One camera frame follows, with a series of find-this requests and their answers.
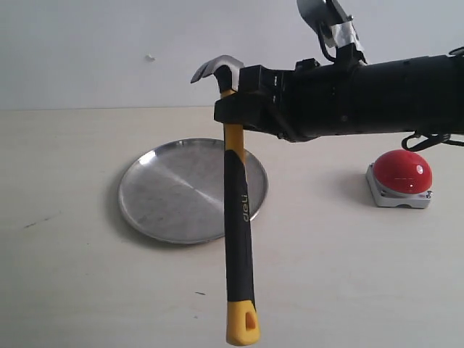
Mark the round steel plate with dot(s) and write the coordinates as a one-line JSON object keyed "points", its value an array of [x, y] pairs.
{"points": [[174, 192]]}

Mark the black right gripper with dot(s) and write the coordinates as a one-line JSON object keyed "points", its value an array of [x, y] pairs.
{"points": [[308, 102]]}

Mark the red dome push button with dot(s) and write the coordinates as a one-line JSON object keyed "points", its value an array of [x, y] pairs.
{"points": [[400, 178]]}

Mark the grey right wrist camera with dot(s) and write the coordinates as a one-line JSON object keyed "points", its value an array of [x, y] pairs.
{"points": [[337, 36]]}

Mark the yellow black claw hammer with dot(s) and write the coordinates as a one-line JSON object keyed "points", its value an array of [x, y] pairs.
{"points": [[242, 325]]}

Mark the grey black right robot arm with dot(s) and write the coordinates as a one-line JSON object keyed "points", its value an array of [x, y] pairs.
{"points": [[422, 95]]}

